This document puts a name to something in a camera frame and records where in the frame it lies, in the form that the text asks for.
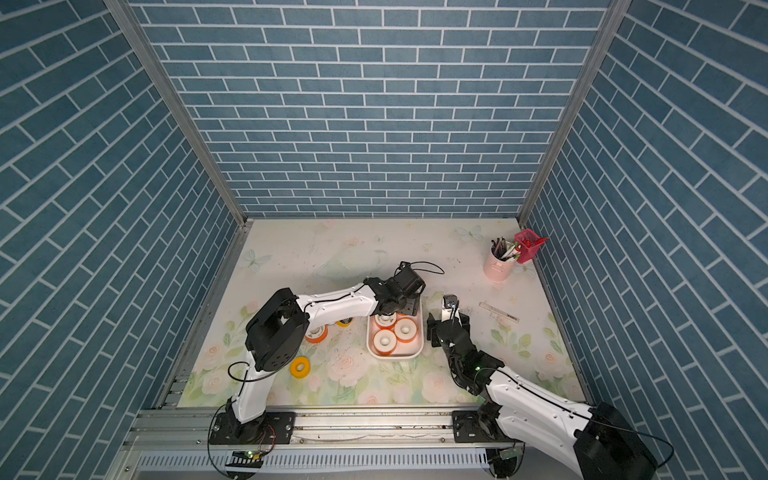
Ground magenta plastic basket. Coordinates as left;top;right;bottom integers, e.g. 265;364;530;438
514;229;548;264

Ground white plastic storage box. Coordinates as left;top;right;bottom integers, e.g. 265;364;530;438
366;300;425;361

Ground clear pen on table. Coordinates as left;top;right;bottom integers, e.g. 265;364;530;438
479;302;520;323

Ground orange sealing tape roll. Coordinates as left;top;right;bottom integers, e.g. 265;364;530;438
374;314;397;329

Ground pens in bucket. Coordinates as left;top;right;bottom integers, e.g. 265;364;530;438
491;237;521;261

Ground orange white tape roll top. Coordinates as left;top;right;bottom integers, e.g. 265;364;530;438
393;318;418;343

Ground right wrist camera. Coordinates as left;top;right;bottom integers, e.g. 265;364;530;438
441;294;461;322

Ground orange white tape roll front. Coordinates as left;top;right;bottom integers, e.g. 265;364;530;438
305;326;328;344

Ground black yellow tape roll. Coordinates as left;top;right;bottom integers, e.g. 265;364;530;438
336;317;353;328

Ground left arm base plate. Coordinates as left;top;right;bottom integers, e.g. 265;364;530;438
208;411;296;447

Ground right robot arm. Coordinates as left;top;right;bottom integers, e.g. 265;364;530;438
426;313;661;479

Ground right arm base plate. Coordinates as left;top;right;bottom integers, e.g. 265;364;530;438
451;410;524;445

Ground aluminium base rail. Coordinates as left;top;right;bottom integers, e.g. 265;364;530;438
119;404;625;451

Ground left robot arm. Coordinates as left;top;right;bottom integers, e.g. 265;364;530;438
226;262;425;425

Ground pink metal pen bucket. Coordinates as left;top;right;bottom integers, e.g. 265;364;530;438
483;249;516;282

